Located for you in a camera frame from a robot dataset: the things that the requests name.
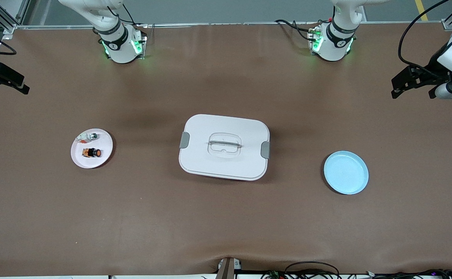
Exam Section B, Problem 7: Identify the brown camera mount post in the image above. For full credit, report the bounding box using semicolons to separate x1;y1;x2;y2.
215;257;242;279

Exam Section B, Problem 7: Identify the white lidded storage box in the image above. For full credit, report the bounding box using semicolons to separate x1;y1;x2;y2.
178;114;271;181

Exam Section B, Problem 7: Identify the pink round plate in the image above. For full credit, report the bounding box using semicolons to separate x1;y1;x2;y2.
70;128;113;169

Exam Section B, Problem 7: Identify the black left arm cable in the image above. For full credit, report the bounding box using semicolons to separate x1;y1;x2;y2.
398;0;452;78

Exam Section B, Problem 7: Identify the black base cable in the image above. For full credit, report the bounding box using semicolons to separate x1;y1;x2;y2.
274;19;319;42
121;3;149;39

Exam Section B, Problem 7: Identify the light blue round plate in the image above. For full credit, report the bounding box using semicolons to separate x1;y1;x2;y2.
323;151;369;195

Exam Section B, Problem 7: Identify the brown table mat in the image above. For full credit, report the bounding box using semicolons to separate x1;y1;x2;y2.
0;22;452;276

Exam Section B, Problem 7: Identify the black cable loop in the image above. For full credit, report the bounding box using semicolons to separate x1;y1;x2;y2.
284;262;340;279

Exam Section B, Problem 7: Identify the black cable bundle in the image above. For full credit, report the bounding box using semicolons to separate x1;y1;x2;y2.
365;269;452;279

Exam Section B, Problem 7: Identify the silver white switch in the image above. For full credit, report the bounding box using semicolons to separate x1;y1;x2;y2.
76;132;98;145

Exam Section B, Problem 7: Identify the aluminium table edge rail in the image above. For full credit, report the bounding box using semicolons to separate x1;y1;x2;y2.
17;22;449;29

